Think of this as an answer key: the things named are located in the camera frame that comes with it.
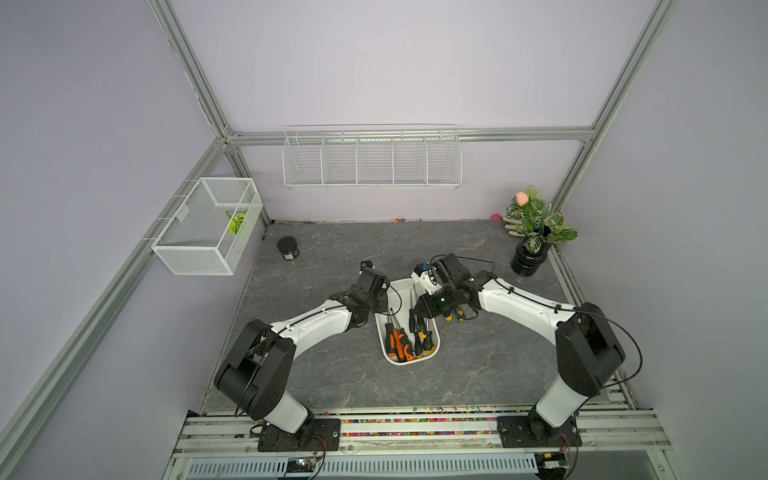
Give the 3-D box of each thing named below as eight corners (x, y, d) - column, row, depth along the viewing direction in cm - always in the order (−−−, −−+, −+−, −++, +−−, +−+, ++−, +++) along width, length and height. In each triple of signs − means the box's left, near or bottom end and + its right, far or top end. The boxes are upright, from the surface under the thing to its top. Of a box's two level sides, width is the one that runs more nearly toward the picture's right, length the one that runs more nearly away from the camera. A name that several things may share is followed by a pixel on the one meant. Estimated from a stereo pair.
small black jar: (279, 260, 112) (274, 252, 108) (283, 244, 117) (280, 236, 113) (297, 260, 112) (294, 252, 108) (301, 244, 117) (298, 236, 113)
